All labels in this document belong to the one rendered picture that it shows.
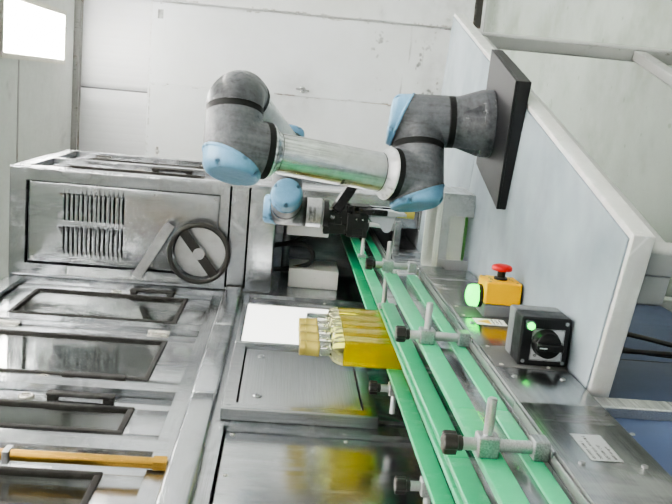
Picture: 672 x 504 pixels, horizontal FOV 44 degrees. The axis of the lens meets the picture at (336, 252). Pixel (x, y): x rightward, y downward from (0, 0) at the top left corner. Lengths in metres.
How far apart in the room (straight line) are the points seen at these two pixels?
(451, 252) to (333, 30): 3.64
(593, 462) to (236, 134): 0.94
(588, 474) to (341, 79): 4.75
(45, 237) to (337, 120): 2.98
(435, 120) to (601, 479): 1.04
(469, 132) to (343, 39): 3.79
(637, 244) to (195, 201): 1.94
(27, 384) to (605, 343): 1.29
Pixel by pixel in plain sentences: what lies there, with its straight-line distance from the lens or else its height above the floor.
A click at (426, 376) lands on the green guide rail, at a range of 1.55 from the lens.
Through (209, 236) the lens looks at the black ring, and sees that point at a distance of 2.89.
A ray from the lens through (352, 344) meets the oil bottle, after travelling 1.83.
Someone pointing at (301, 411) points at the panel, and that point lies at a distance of 1.83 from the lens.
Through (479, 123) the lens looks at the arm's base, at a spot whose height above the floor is 0.81.
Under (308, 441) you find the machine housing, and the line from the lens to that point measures 1.79.
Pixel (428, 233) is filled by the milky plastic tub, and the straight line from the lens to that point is 2.25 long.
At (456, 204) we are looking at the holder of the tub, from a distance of 2.09.
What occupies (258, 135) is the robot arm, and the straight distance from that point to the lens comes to 1.67.
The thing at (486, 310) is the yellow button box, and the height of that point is 0.82.
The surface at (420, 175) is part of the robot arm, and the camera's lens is 1.81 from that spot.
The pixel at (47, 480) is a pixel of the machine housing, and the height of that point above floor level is 1.60.
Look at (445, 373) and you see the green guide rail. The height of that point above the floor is 0.95.
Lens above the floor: 1.22
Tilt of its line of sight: 4 degrees down
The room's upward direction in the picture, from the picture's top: 86 degrees counter-clockwise
